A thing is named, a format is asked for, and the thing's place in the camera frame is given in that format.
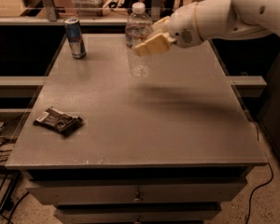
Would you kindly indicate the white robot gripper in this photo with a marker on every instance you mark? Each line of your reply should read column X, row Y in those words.
column 182, row 28

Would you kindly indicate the clear plastic water bottle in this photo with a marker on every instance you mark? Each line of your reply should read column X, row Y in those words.
column 137, row 30

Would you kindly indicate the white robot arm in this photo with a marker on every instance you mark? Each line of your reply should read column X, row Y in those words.
column 236, row 19

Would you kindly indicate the blue silver redbull can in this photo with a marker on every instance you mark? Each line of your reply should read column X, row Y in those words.
column 74, row 37

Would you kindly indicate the grey drawer cabinet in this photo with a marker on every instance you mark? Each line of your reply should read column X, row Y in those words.
column 179, row 137

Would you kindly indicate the black snack packet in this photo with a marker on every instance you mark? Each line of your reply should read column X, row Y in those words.
column 58, row 121

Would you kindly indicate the round drawer knob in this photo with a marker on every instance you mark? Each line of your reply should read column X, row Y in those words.
column 137, row 198

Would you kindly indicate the metal shelf rail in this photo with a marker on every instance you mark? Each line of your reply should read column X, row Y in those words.
column 53, row 12

